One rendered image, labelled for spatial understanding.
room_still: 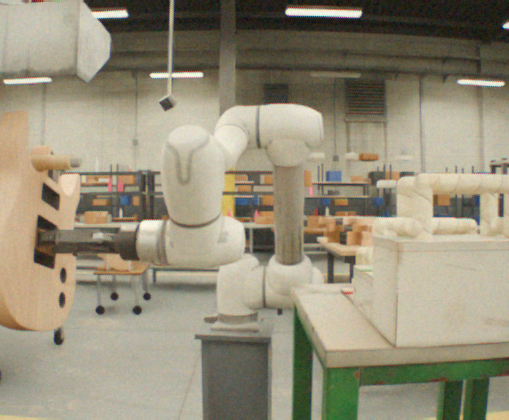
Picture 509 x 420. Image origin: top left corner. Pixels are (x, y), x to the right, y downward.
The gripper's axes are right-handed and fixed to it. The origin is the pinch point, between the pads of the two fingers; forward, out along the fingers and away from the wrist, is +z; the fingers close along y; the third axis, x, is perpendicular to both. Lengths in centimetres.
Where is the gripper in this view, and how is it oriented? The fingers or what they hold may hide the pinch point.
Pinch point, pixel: (47, 242)
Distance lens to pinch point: 96.6
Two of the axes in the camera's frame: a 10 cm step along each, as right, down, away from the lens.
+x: -0.2, -9.6, 2.9
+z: -10.0, 0.1, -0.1
